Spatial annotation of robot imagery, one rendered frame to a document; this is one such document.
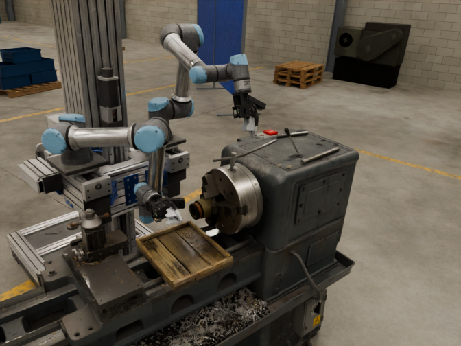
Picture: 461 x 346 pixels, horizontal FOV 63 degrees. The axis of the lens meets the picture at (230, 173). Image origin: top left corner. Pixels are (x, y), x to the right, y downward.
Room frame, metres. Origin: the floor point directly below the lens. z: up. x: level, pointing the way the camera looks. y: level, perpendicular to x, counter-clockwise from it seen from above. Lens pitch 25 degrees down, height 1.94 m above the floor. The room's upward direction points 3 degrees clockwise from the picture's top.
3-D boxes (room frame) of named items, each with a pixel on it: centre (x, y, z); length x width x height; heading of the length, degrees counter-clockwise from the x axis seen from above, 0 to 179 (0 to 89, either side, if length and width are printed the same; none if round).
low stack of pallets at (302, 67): (9.68, -1.60, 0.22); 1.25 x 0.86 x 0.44; 148
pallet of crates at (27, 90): (7.51, 4.23, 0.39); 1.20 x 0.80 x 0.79; 153
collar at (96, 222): (1.21, 0.53, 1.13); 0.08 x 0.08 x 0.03
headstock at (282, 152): (1.79, -0.30, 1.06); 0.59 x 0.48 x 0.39; 129
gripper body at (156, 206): (1.42, 0.30, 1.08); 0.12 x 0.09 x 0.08; 39
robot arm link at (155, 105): (2.06, 0.42, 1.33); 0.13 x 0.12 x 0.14; 127
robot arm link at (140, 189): (1.55, 0.40, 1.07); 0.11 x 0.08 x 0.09; 39
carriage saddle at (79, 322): (1.11, 0.52, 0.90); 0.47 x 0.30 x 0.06; 39
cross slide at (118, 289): (1.16, 0.49, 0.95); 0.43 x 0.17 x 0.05; 39
